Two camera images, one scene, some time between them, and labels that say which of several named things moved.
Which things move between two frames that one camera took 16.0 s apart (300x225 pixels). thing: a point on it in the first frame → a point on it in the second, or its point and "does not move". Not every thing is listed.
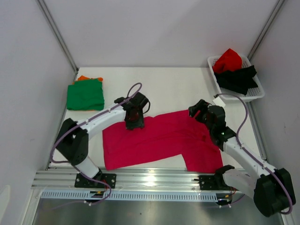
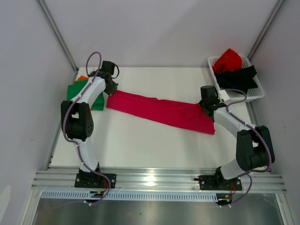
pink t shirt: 162,138 → 186,116
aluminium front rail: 63,179 does not move
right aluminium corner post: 276,10 does not move
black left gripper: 139,124 → 113,89
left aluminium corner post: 48,15 does not move
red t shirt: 229,60 does not move
